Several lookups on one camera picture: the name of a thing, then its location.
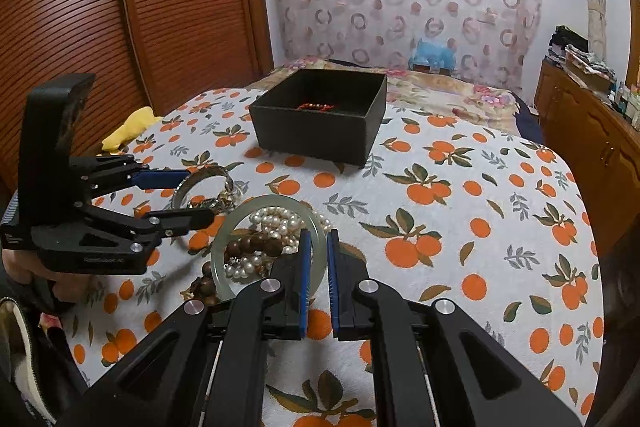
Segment green and gold bracelet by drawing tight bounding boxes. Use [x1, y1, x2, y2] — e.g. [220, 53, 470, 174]
[187, 179, 246, 214]

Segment row of small bottles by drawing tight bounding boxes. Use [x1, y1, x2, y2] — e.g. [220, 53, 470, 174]
[607, 82, 640, 128]

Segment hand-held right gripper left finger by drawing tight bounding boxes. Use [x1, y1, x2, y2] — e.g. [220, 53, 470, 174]
[57, 229, 313, 427]

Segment orange fruit print cloth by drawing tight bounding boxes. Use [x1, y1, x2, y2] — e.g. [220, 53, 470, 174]
[65, 87, 601, 427]

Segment wooden cabinet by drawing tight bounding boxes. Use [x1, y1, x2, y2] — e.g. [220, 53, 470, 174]
[532, 59, 640, 258]

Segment black square box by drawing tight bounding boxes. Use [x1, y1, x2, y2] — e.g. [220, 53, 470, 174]
[248, 69, 388, 168]

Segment white pearl necklace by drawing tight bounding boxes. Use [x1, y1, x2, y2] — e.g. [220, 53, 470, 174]
[222, 204, 333, 283]

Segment patterned folded cloths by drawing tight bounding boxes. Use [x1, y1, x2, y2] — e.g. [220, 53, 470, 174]
[565, 44, 618, 82]

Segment dark clothes stack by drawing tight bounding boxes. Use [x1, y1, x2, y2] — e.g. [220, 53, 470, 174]
[548, 25, 588, 58]

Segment person's left hand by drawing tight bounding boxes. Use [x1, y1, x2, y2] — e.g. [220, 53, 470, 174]
[2, 252, 98, 308]

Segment floral blanket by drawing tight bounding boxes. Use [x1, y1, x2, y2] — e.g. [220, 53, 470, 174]
[272, 57, 531, 138]

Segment navy bed sheet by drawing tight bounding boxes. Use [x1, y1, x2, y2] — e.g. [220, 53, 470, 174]
[515, 99, 546, 142]

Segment wooden louvred wardrobe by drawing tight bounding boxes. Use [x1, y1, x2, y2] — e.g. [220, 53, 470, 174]
[0, 0, 273, 202]

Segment pale jade bangle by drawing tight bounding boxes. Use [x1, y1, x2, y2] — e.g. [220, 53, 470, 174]
[210, 194, 326, 303]

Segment fleece-lined dark jacket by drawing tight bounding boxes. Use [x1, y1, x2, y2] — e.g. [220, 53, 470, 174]
[0, 292, 91, 427]

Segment silver metal bangle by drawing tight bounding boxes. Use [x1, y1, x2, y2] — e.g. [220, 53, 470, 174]
[171, 171, 236, 210]

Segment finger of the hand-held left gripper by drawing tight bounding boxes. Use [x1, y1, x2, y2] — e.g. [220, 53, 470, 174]
[82, 155, 191, 198]
[75, 202, 216, 254]

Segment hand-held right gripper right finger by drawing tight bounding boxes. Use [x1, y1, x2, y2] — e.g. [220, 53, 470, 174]
[326, 229, 583, 427]

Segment brown wooden bead bracelet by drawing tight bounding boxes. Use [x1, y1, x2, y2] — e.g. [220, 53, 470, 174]
[180, 229, 301, 308]

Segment blue plastic bag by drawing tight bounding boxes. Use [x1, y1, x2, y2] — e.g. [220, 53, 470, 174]
[407, 38, 458, 70]

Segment yellow plush toy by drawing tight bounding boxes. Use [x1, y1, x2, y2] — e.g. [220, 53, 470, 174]
[101, 107, 163, 152]

